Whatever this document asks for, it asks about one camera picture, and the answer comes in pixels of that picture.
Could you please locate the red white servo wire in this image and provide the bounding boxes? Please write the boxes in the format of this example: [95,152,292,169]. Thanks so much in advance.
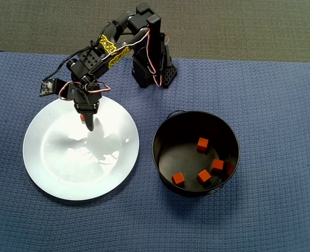
[59,81,111,101]
[141,27,171,88]

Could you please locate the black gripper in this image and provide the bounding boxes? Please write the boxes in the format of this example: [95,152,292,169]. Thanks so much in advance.
[65,80,103,132]

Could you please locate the thin black camera cable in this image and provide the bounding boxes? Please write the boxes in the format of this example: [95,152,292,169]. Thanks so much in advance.
[43,44,98,82]

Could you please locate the blue woven tablecloth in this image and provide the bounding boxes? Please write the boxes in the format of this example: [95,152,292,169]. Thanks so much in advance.
[0,49,310,252]

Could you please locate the white round plate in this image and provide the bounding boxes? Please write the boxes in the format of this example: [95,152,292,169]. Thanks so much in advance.
[23,94,140,202]

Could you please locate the black metal bucket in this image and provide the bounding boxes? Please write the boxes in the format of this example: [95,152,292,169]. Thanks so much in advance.
[151,110,241,197]

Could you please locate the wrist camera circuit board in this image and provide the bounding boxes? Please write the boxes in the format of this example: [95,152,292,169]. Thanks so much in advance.
[39,78,63,97]

